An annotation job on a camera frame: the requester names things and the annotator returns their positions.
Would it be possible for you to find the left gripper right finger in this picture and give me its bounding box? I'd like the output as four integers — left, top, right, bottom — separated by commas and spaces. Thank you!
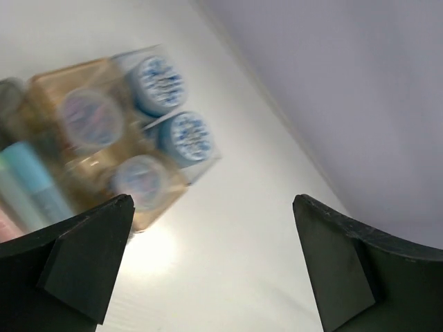
293, 194, 442, 332

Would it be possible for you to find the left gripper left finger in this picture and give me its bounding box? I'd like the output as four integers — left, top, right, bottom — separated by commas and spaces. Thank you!
1, 194, 134, 331

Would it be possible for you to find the blue marker pen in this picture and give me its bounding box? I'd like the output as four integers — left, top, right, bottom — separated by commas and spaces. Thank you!
2, 141, 75, 224

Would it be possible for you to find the purple clip jar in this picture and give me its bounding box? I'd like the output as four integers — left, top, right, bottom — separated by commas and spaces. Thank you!
57, 88, 125, 154

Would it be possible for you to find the blue splash label jar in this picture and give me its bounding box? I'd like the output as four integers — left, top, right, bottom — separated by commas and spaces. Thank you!
127, 55, 187, 118

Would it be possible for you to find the grey plastic bin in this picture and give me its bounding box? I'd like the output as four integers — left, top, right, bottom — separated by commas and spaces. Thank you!
1, 77, 46, 159

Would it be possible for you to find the clear plastic bin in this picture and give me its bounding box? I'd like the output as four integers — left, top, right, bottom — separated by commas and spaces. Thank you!
111, 45, 221, 185

